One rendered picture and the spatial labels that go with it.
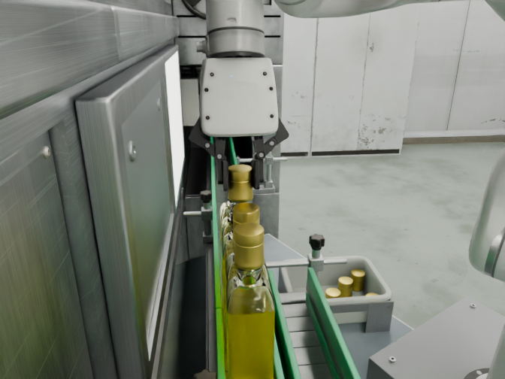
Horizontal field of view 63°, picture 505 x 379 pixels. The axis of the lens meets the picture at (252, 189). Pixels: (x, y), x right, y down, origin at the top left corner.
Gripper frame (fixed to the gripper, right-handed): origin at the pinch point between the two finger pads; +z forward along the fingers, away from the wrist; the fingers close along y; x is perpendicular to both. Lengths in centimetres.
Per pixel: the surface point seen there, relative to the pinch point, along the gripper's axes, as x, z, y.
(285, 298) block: 19.4, 26.0, 9.3
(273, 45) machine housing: 91, -36, 20
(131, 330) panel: -14.2, 14.5, -12.9
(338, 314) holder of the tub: 25.7, 32.9, 21.8
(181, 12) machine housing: 88, -47, -11
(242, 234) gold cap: -11.7, 5.6, -0.9
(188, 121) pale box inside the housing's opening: 110, -12, -11
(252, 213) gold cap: -6.4, 4.3, 0.9
